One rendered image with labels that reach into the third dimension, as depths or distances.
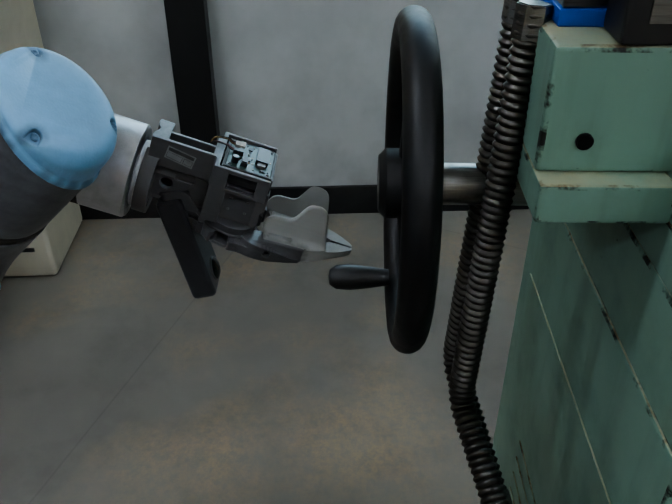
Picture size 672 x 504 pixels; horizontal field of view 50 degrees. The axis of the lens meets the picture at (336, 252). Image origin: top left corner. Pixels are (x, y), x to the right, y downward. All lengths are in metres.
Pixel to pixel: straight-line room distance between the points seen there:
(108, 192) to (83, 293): 1.28
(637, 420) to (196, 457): 1.01
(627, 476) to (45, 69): 0.53
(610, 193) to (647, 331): 0.12
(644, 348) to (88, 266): 1.65
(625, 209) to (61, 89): 0.39
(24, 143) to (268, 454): 1.07
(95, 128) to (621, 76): 0.34
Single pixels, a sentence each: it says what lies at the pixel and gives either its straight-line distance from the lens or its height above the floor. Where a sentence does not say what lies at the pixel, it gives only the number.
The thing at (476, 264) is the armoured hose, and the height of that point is 0.77.
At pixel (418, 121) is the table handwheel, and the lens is 0.49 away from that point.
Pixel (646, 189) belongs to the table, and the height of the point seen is 0.87.
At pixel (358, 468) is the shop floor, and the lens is 1.44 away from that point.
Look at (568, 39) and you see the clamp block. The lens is 0.51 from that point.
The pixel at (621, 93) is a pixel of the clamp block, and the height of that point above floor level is 0.93.
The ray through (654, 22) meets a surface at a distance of 0.51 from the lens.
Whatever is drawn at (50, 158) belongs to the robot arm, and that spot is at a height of 0.91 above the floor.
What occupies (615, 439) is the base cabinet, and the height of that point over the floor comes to 0.64.
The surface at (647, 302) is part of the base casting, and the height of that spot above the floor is 0.77.
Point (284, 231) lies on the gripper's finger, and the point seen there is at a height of 0.74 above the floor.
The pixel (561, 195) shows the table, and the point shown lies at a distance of 0.52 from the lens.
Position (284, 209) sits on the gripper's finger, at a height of 0.74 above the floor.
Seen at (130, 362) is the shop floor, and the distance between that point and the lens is 1.70.
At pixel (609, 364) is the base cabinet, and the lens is 0.67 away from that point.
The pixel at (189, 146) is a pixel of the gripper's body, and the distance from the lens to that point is 0.67.
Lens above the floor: 1.11
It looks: 34 degrees down
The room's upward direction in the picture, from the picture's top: straight up
